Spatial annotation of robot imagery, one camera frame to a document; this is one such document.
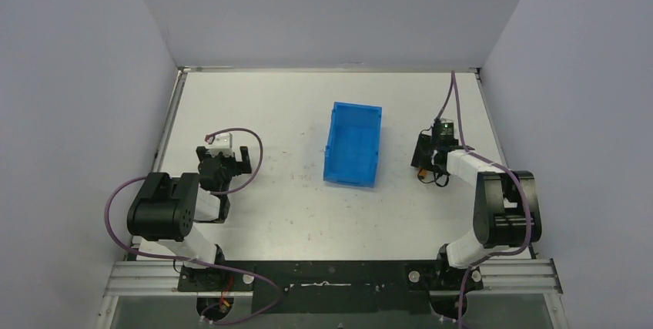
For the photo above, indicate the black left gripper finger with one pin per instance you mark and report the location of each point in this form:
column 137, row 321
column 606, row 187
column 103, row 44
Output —
column 244, row 164
column 202, row 153

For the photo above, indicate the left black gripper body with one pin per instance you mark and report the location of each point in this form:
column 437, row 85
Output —
column 242, row 162

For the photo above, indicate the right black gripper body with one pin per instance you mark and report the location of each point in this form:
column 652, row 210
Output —
column 420, row 150

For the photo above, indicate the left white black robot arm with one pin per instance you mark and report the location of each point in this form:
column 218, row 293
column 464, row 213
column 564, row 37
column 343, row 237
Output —
column 168, row 209

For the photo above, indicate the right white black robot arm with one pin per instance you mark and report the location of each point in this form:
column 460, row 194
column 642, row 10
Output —
column 450, row 202

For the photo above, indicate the blue plastic bin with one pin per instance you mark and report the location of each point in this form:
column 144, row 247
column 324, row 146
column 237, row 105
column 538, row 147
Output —
column 352, row 149

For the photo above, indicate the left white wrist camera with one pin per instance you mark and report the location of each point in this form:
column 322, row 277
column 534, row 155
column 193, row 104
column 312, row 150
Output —
column 220, row 144

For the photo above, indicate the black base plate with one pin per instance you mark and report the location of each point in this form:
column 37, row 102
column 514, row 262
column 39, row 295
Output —
column 343, row 300

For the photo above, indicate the aluminium front rail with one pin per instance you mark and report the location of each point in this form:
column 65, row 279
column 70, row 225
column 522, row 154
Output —
column 154, row 278

